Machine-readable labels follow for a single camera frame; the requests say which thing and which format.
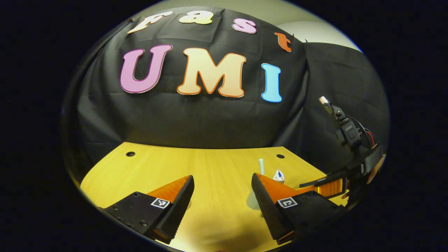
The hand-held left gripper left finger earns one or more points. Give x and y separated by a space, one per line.
180 206

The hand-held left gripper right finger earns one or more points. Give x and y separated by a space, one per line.
266 210

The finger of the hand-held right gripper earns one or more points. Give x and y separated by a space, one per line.
330 189
377 168

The white toothbrush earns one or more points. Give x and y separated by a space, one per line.
261 166

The wooden desktop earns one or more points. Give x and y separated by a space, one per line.
217 168

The black backdrop cloth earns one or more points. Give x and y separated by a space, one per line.
210 122

